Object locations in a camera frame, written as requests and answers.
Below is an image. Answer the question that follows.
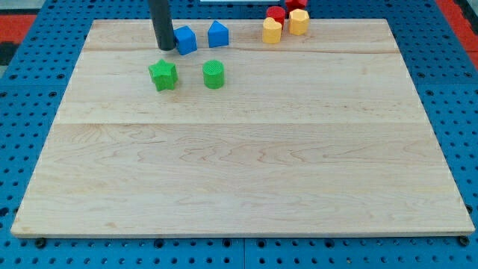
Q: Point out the blue cube block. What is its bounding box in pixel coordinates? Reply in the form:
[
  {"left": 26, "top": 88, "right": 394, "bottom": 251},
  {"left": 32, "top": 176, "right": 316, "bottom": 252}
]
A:
[{"left": 174, "top": 25, "right": 197, "bottom": 55}]

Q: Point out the red star block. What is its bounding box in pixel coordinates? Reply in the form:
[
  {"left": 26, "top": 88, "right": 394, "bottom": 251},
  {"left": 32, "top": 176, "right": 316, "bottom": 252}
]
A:
[{"left": 285, "top": 0, "right": 308, "bottom": 13}]

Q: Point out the yellow hexagon block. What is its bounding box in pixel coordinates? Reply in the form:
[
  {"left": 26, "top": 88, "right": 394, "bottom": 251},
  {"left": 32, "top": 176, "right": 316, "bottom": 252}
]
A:
[{"left": 289, "top": 9, "right": 310, "bottom": 35}]

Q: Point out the yellow heart block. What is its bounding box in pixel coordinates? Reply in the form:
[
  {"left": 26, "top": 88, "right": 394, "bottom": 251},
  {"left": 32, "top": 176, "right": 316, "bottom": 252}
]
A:
[{"left": 262, "top": 17, "right": 282, "bottom": 44}]

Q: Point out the blue triangular prism block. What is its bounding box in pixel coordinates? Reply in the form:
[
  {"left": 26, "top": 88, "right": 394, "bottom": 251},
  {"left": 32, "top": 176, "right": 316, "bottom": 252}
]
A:
[{"left": 208, "top": 20, "right": 229, "bottom": 48}]

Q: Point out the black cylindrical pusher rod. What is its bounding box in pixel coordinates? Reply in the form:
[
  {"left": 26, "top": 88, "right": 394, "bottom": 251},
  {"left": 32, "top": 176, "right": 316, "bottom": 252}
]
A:
[{"left": 148, "top": 0, "right": 176, "bottom": 51}]

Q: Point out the green star block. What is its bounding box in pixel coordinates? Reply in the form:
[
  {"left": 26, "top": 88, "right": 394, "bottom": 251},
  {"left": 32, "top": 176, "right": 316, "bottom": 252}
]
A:
[{"left": 148, "top": 59, "right": 179, "bottom": 91}]

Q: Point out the red cylinder block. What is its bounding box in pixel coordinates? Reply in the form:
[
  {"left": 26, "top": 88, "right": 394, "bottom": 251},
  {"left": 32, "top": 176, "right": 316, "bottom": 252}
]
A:
[{"left": 266, "top": 6, "right": 285, "bottom": 27}]

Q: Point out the light wooden board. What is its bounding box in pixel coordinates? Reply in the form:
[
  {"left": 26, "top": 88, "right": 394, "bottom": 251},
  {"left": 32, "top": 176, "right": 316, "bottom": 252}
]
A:
[{"left": 11, "top": 19, "right": 475, "bottom": 238}]

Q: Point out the green cylinder block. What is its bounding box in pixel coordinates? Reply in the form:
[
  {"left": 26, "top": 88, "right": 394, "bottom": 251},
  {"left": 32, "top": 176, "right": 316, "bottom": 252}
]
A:
[{"left": 202, "top": 60, "right": 225, "bottom": 89}]

